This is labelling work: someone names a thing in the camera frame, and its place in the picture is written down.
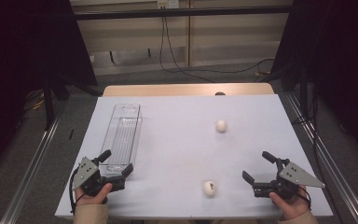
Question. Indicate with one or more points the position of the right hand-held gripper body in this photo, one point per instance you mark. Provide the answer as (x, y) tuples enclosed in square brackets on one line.
[(295, 175)]

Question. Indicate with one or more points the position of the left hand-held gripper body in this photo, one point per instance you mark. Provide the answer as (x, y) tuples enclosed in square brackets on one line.
[(87, 174)]

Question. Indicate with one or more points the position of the clear plastic container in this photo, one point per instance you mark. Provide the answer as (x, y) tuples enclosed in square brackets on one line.
[(122, 137)]

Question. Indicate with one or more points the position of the white egg with dark mark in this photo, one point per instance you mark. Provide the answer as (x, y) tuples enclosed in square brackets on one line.
[(209, 188)]

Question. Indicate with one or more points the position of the plain white egg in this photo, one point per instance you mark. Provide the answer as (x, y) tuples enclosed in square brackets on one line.
[(221, 125)]

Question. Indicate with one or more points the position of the person's left hand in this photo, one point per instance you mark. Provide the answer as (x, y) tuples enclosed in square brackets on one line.
[(90, 199)]

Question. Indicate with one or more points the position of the person's right hand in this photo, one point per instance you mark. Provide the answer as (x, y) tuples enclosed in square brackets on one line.
[(292, 205)]

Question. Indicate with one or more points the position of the white table cover sheet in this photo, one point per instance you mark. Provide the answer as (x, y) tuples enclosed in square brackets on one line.
[(174, 149)]

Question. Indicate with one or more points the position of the black metal stand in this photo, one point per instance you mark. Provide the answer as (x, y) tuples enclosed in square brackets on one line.
[(304, 93), (48, 102)]

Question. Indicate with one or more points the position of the small dark table knob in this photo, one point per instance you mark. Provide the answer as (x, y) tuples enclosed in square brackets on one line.
[(220, 93)]

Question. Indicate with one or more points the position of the dark curtain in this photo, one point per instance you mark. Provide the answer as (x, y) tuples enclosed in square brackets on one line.
[(338, 62), (18, 62)]

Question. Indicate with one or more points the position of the black horizontal metal bar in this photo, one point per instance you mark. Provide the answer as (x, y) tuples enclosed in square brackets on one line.
[(180, 12)]

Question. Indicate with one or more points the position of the metal floor rail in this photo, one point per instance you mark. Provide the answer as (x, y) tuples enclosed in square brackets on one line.
[(329, 161), (31, 174)]

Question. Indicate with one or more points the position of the white wall socket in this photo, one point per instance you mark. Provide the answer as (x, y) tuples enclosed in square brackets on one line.
[(167, 3)]

